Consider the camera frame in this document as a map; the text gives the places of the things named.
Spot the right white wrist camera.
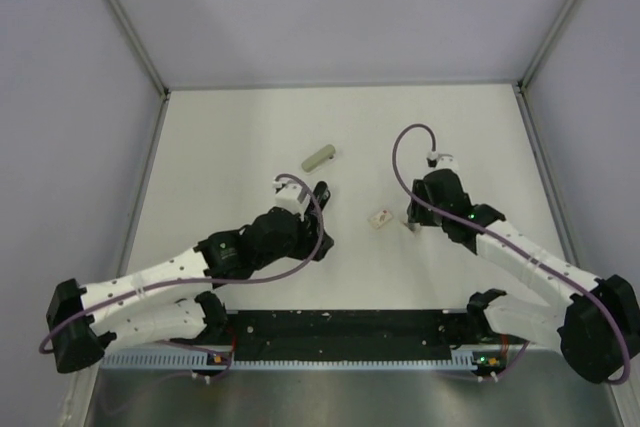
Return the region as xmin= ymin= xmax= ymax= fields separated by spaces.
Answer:
xmin=426 ymin=151 xmax=459 ymax=175

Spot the black stapler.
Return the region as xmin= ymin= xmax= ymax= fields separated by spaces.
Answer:
xmin=313 ymin=181 xmax=331 ymax=210

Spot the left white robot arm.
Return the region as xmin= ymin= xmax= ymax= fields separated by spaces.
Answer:
xmin=38 ymin=207 xmax=334 ymax=374

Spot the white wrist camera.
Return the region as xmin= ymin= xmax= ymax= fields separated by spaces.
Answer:
xmin=273 ymin=179 xmax=311 ymax=220
xmin=426 ymin=151 xmax=459 ymax=175

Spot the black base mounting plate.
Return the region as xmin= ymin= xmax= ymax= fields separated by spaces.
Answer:
xmin=169 ymin=309 xmax=506 ymax=363

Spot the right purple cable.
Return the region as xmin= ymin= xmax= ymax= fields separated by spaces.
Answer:
xmin=391 ymin=124 xmax=632 ymax=386

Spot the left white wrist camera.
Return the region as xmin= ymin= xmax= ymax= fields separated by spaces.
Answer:
xmin=273 ymin=179 xmax=311 ymax=220

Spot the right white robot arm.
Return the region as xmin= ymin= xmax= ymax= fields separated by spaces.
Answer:
xmin=408 ymin=168 xmax=639 ymax=384

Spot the grey slotted cable duct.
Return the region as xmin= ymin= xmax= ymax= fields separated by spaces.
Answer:
xmin=100 ymin=348 xmax=478 ymax=372

